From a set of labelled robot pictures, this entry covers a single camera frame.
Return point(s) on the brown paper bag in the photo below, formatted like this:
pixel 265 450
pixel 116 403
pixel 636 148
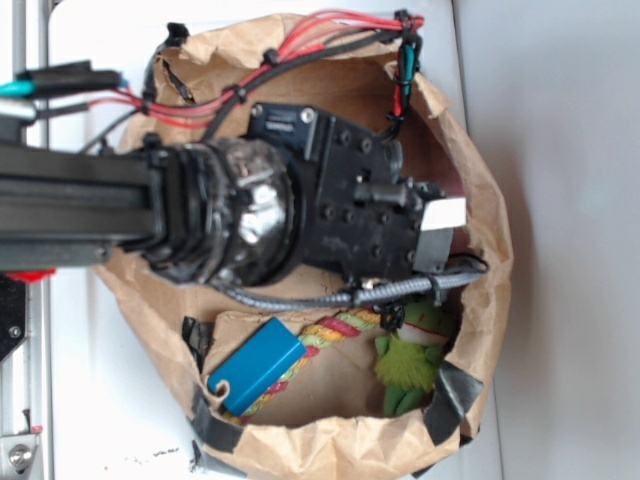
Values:
pixel 328 424

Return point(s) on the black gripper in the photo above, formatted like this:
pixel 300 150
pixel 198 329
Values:
pixel 355 214

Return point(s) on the multicolour twisted rope toy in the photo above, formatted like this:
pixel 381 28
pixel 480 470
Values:
pixel 315 337

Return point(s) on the blue rectangular block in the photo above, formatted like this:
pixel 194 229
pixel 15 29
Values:
pixel 256 365

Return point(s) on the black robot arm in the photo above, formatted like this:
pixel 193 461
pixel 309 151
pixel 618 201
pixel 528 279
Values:
pixel 214 211

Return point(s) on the green plush frog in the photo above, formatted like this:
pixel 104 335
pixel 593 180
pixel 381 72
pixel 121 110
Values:
pixel 408 358

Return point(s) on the aluminium frame rail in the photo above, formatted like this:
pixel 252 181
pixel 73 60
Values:
pixel 26 398

